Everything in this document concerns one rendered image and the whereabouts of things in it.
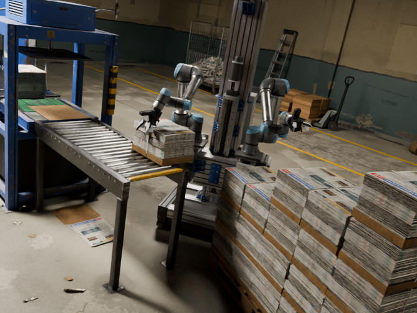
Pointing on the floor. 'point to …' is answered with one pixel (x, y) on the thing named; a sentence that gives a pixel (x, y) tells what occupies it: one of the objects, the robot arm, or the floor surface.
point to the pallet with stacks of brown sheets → (305, 105)
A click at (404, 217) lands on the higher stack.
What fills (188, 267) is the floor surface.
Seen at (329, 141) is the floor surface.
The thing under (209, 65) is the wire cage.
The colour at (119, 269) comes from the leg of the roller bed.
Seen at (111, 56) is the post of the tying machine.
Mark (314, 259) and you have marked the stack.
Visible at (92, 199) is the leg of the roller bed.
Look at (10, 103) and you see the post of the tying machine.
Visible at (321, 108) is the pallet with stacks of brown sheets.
